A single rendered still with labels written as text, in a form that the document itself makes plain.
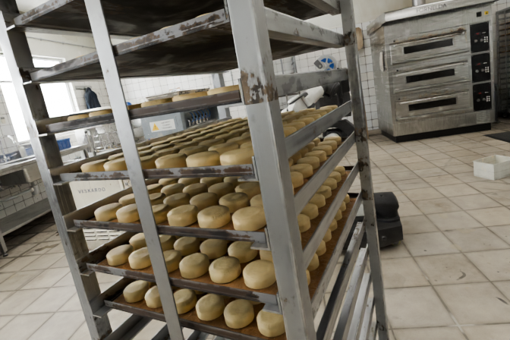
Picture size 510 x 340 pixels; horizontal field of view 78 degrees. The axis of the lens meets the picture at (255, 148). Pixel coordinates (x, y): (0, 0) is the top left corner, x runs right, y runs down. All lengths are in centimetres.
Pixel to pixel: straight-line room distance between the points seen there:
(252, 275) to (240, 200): 12
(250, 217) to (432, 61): 538
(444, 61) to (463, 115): 90
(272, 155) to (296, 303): 19
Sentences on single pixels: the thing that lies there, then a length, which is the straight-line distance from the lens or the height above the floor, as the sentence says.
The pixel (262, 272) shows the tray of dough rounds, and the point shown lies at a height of 97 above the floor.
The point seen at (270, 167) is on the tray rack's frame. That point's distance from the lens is 36.
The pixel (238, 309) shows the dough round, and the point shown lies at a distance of 59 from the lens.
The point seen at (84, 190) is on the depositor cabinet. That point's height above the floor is 67.
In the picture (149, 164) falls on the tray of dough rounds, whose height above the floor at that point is 114.
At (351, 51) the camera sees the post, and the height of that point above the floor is 129.
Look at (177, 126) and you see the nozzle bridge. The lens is 227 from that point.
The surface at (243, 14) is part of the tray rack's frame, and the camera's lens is 36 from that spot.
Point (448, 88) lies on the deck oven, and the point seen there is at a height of 75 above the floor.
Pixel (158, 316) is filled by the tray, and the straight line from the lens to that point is 66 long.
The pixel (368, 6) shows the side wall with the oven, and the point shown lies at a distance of 655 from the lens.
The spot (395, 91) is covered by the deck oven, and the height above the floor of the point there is 84.
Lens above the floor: 123
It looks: 10 degrees down
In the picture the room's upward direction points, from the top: 10 degrees counter-clockwise
